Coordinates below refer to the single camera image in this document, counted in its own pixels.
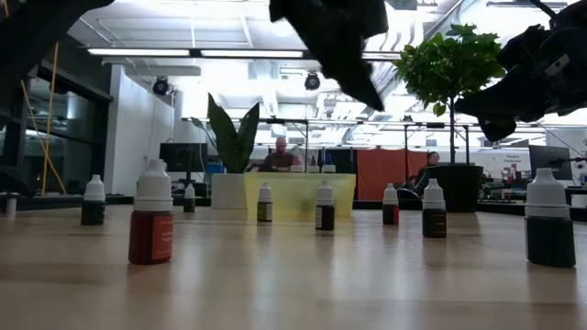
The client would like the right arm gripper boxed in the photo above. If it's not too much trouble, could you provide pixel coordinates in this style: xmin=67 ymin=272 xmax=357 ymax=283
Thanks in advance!
xmin=456 ymin=0 xmax=587 ymax=143

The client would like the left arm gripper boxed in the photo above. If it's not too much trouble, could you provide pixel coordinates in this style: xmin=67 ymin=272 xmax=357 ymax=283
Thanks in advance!
xmin=269 ymin=0 xmax=390 ymax=111

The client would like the small dark red coloring bottle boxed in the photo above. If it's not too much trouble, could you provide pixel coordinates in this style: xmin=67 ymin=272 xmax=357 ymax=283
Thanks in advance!
xmin=382 ymin=182 xmax=400 ymax=226

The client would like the small black bottle white label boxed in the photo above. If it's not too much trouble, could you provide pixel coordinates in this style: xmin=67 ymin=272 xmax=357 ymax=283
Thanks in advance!
xmin=315 ymin=180 xmax=336 ymax=231

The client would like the small dark food coloring bottle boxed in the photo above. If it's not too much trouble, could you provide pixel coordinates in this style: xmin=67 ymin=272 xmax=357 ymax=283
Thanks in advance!
xmin=183 ymin=182 xmax=197 ymax=214
xmin=422 ymin=178 xmax=448 ymax=239
xmin=525 ymin=167 xmax=577 ymax=269
xmin=81 ymin=173 xmax=106 ymax=226

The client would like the small bottle with green label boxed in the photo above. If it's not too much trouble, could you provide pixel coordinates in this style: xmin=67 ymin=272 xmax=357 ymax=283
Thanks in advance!
xmin=257 ymin=181 xmax=273 ymax=224

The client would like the small red bottle orange label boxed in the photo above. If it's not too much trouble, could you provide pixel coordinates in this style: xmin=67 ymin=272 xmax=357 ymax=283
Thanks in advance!
xmin=127 ymin=158 xmax=175 ymax=266

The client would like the leafy green small tree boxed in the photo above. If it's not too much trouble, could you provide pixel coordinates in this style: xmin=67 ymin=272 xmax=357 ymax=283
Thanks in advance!
xmin=393 ymin=22 xmax=508 ymax=165

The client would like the black computer monitor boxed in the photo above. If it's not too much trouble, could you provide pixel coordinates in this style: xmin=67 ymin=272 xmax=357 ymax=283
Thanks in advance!
xmin=528 ymin=145 xmax=573 ymax=181
xmin=159 ymin=142 xmax=209 ymax=173

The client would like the orange partition panel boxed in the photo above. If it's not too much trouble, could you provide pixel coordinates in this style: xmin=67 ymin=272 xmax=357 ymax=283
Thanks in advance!
xmin=356 ymin=148 xmax=428 ymax=202

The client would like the person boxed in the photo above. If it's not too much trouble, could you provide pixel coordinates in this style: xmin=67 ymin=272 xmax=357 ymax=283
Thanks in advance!
xmin=415 ymin=150 xmax=442 ymax=184
xmin=258 ymin=136 xmax=297 ymax=174

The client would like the long ceiling light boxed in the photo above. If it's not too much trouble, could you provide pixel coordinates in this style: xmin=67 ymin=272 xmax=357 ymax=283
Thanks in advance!
xmin=200 ymin=49 xmax=305 ymax=59
xmin=86 ymin=48 xmax=191 ymax=58

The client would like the black plant pot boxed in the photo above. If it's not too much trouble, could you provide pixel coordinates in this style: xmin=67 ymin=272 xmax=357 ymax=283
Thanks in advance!
xmin=424 ymin=163 xmax=485 ymax=214

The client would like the yellow translucent plastic bin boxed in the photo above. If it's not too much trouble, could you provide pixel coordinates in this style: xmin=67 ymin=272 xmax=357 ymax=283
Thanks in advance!
xmin=243 ymin=171 xmax=357 ymax=216

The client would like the green snake plant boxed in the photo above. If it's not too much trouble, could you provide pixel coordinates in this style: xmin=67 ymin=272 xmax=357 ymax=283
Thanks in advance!
xmin=190 ymin=93 xmax=261 ymax=174

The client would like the white plant pot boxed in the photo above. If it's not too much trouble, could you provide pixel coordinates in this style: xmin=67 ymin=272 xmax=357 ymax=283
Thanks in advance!
xmin=210 ymin=172 xmax=248 ymax=210

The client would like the yellow extension cord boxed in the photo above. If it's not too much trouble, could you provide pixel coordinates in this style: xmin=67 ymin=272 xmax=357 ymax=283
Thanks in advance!
xmin=40 ymin=40 xmax=61 ymax=194
xmin=18 ymin=80 xmax=68 ymax=194

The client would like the black aluminium frame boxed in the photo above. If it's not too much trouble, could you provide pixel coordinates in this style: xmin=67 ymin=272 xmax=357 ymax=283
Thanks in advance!
xmin=0 ymin=192 xmax=587 ymax=216

